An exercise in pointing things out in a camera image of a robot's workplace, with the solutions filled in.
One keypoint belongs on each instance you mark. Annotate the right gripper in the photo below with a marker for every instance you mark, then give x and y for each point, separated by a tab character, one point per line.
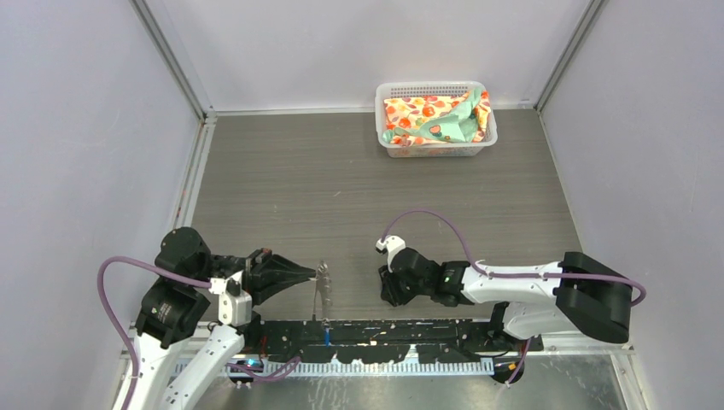
391	292

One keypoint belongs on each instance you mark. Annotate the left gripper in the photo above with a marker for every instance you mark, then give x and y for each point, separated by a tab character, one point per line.
266	272

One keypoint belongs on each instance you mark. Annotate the large metal keyring disc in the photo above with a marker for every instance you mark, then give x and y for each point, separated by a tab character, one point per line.
322	302

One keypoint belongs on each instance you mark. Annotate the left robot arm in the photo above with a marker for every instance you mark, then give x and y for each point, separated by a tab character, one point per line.
172	308

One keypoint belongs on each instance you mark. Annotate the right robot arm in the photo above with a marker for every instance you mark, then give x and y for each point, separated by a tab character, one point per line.
576	293

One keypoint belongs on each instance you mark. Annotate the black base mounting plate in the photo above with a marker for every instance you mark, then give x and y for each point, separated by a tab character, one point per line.
379	341

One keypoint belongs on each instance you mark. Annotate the floral patterned cloth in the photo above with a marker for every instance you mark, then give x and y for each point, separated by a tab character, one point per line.
437	119

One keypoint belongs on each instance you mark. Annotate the white plastic basket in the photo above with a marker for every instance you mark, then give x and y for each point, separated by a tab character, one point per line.
427	88

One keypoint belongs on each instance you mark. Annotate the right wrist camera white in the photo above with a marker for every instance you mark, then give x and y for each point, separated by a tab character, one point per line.
390	246

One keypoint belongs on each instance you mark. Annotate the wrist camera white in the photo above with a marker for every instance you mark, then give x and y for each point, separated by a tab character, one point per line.
235	304
390	246

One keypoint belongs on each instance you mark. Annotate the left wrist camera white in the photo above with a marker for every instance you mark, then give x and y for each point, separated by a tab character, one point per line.
235	304

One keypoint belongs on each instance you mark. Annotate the aluminium frame rail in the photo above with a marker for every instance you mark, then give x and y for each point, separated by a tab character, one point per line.
498	368

